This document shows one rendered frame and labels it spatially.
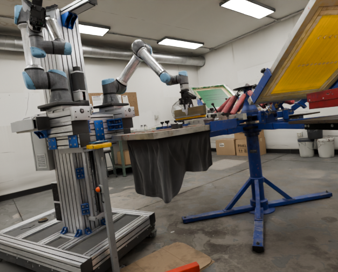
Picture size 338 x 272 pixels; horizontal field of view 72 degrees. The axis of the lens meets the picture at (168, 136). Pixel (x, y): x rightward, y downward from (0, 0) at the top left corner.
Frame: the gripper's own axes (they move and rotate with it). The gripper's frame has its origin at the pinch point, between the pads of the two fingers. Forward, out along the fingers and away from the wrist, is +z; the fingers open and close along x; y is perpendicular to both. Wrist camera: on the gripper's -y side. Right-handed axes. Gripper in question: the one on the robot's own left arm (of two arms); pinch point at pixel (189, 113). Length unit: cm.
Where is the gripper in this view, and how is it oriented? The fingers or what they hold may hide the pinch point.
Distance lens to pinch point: 194.8
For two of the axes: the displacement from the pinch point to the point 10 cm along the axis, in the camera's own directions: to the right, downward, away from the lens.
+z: 1.2, 9.9, 0.5
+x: -7.8, 1.3, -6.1
